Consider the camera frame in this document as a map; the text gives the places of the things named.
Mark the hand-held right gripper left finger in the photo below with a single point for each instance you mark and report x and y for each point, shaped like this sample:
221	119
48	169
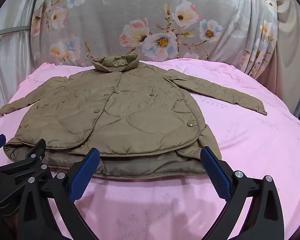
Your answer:
83	175

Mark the olive quilted jacket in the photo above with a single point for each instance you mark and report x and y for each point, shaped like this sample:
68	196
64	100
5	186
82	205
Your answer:
130	115

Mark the white satin curtain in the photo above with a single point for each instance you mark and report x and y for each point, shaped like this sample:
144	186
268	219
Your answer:
12	62

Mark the beige curtain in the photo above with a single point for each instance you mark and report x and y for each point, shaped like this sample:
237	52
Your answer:
287	55

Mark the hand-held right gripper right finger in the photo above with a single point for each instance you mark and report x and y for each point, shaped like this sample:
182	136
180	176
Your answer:
215	173

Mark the pink blanket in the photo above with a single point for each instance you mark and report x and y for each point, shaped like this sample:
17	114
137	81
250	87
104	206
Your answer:
240	140

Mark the grey curtain band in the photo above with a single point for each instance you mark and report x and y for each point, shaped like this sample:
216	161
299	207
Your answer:
7	32

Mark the grey floral sheet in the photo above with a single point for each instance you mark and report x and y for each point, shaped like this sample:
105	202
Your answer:
130	12

